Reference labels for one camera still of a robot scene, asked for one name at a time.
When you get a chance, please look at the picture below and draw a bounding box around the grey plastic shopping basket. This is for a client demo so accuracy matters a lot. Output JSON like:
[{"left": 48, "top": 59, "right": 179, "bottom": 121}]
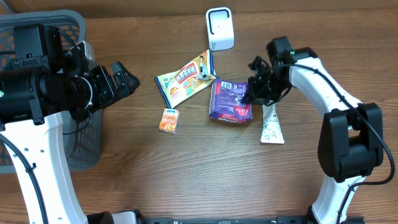
[{"left": 1, "top": 9, "right": 103, "bottom": 171}]

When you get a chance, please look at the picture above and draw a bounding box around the white tube gold cap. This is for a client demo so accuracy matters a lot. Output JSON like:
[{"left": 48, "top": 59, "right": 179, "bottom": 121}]
[{"left": 260, "top": 105, "right": 285, "bottom": 144}]

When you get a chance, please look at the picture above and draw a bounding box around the red purple pad package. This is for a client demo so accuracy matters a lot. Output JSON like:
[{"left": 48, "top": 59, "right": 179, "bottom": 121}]
[{"left": 209, "top": 79, "right": 253, "bottom": 123}]

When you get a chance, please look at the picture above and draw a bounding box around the yellow snack bag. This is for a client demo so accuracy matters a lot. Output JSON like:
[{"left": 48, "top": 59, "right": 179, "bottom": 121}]
[{"left": 154, "top": 49, "right": 218, "bottom": 109}]

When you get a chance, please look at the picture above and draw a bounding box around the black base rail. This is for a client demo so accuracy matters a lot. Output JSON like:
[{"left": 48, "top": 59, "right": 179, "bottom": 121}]
[{"left": 136, "top": 216, "right": 366, "bottom": 224}]

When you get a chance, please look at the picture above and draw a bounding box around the orange white tissue pack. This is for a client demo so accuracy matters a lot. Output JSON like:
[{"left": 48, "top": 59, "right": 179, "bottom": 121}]
[{"left": 159, "top": 108, "right": 180, "bottom": 134}]

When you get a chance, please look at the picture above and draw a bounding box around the white barcode scanner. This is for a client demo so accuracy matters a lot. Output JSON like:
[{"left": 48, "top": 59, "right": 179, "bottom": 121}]
[{"left": 205, "top": 7, "right": 234, "bottom": 51}]

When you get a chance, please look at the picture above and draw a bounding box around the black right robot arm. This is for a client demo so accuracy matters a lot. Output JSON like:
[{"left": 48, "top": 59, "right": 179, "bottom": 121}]
[{"left": 242, "top": 36, "right": 383, "bottom": 223}]

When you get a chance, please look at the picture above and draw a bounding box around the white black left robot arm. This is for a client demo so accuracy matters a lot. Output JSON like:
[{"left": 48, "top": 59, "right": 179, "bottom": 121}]
[{"left": 1, "top": 24, "right": 140, "bottom": 223}]

